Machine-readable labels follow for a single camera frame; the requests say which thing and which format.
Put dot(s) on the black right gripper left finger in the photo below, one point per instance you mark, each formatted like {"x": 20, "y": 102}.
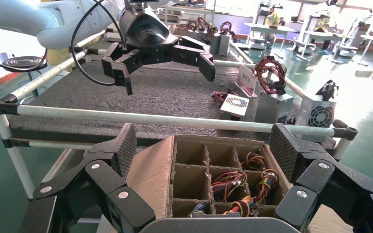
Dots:
{"x": 103, "y": 180}

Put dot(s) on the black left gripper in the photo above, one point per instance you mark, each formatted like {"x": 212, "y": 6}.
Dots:
{"x": 148, "y": 32}

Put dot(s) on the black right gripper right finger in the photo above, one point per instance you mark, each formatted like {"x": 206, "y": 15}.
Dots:
{"x": 328, "y": 189}

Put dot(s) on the cardboard box with dividers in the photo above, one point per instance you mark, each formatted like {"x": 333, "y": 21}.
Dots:
{"x": 151, "y": 180}

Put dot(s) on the grey foam table mat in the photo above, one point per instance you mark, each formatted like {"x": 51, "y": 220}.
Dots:
{"x": 160, "y": 93}

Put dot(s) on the power supply with perforated lid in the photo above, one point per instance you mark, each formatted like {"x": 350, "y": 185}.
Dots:
{"x": 234, "y": 105}

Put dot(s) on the red white acrylic sign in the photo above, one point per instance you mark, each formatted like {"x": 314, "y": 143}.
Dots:
{"x": 247, "y": 78}

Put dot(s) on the person in yellow jacket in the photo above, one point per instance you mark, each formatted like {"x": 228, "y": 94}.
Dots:
{"x": 271, "y": 19}

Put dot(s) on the black round disc stand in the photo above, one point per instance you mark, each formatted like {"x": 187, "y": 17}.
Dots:
{"x": 24, "y": 62}

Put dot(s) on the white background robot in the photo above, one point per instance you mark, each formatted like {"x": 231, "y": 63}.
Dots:
{"x": 360, "y": 22}
{"x": 321, "y": 16}

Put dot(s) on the white pipe table frame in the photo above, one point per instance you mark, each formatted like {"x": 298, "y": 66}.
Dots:
{"x": 141, "y": 118}

